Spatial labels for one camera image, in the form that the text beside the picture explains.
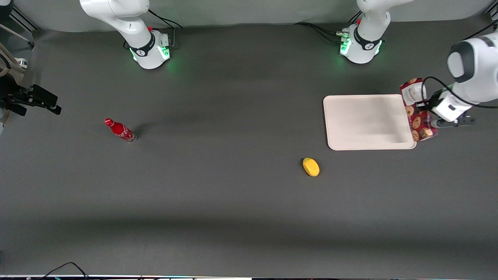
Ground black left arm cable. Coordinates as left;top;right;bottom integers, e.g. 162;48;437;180
422;76;498;117

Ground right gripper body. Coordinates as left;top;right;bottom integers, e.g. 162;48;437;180
0;74;32;116

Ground red cookie box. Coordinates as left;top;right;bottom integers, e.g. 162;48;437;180
400;78;439;142

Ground black left arm base cables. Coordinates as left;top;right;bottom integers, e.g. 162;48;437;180
294;11;364;44

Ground black right arm base cables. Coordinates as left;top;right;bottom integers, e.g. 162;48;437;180
124;9;184;49

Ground yellow mango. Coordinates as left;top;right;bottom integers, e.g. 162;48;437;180
303;157;320;177

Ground beige strap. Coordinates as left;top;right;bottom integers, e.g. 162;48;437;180
0;23;35;76

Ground aluminium frame rail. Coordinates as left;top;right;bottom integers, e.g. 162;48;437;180
9;7;40;32

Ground beige plastic tray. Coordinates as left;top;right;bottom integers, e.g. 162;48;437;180
323;94;417;151

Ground black cable at table edge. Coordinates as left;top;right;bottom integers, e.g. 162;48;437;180
39;262;91;280

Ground red cola bottle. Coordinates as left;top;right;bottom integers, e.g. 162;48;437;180
104;118;137;144

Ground black arm base cables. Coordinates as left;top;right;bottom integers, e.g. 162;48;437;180
124;9;184;49
294;11;364;44

